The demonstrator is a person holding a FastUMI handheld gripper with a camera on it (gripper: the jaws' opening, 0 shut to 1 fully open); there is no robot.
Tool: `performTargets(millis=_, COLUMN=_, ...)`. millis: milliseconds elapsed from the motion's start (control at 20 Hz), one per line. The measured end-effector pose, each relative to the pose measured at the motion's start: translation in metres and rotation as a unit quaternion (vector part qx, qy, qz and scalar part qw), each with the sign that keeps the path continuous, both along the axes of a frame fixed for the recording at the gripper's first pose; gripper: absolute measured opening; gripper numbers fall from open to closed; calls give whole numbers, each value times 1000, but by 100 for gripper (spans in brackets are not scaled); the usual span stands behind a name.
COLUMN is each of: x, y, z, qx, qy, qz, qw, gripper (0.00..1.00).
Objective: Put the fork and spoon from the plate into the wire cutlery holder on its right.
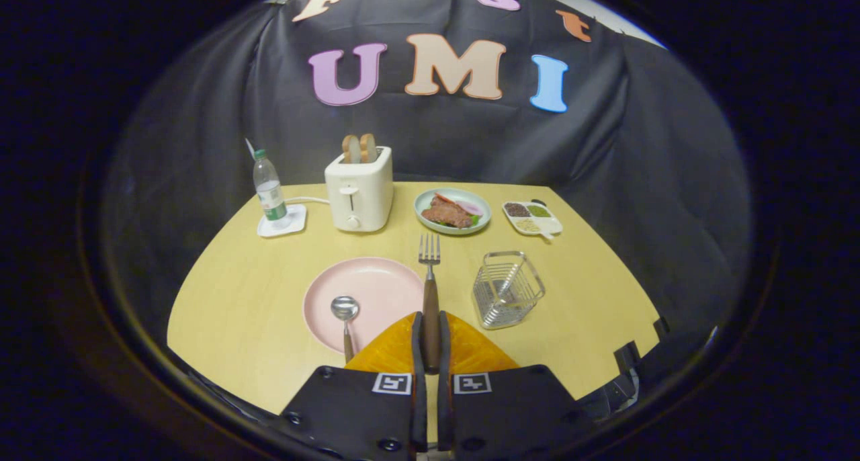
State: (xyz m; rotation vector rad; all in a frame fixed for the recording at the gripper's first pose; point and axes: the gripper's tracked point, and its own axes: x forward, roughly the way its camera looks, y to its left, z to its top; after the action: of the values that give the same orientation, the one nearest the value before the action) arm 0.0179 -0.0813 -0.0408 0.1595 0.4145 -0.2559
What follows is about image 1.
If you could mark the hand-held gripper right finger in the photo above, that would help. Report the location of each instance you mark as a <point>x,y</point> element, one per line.
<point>510,414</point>

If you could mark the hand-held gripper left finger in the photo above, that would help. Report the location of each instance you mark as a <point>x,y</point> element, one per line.
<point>349,414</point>

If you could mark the pink plate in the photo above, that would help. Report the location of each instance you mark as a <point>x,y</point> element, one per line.
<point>379,286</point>

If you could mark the light green plate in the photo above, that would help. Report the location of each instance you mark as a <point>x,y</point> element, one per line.
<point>482,220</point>

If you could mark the white divided condiment dish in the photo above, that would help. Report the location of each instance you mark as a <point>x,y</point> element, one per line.
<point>534,218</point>

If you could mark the white square coaster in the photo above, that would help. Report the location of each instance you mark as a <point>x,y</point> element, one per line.
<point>295,222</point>

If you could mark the pink ham slice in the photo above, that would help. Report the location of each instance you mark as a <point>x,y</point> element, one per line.
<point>471,208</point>

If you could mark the brown meat slice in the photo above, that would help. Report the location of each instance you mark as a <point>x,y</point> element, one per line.
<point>445,214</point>

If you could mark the white toaster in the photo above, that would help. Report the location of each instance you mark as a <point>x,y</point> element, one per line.
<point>366,192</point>

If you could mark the red tomato slice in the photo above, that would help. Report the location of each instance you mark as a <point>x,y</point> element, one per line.
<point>443,198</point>

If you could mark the clear plastic water bottle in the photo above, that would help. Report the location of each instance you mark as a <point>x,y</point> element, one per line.
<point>271,192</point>

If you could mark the toast slice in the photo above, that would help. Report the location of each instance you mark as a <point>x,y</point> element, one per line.
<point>351,150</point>
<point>369,148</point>

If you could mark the black backdrop cloth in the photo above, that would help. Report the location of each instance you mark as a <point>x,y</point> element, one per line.
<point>638,145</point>

